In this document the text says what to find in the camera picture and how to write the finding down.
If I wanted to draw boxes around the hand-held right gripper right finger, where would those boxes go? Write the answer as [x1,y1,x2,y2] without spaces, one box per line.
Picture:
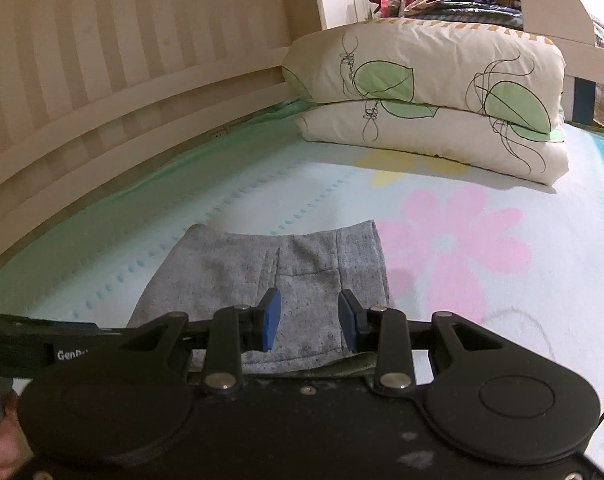
[337,289,504,392]

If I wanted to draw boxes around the floral bed sheet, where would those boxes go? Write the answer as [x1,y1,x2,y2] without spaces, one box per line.
[0,100,604,466]

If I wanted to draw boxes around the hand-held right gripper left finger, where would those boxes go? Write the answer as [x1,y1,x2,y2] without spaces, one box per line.
[126,287,283,392]

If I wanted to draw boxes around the person's left hand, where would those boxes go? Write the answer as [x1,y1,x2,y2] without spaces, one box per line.
[0,389,30,472]

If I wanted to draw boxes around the grey pants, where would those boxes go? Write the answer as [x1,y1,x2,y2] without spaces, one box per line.
[126,220,397,376]

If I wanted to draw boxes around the dark blue post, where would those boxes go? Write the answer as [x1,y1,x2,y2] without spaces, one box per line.
[574,76,596,127]

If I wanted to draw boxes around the leaf print pillow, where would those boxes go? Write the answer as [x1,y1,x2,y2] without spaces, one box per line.
[296,102,570,186]
[281,22,567,135]

